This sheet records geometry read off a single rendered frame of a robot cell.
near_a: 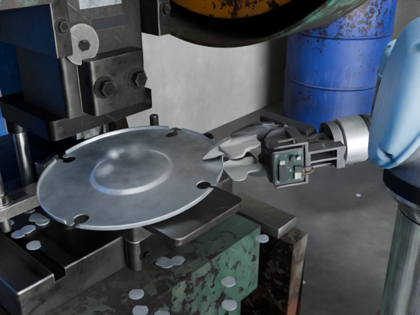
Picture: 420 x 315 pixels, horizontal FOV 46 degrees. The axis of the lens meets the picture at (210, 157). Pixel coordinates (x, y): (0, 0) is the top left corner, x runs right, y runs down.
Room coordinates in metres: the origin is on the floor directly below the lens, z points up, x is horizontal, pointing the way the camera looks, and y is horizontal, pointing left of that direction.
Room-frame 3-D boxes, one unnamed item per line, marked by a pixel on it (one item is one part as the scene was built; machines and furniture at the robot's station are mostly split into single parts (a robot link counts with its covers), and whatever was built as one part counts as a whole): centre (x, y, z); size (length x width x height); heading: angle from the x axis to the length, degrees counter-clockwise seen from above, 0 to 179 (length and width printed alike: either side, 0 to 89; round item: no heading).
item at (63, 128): (0.78, 0.22, 0.86); 0.20 x 0.16 x 0.05; 138
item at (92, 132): (0.77, 0.21, 0.84); 0.05 x 0.03 x 0.04; 138
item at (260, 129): (0.72, -0.08, 0.84); 0.09 x 0.02 x 0.05; 100
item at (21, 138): (0.75, 0.32, 0.81); 0.02 x 0.02 x 0.14
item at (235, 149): (0.69, -0.04, 0.83); 0.09 x 0.06 x 0.03; 100
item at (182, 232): (0.65, 0.09, 0.72); 0.25 x 0.14 x 0.14; 48
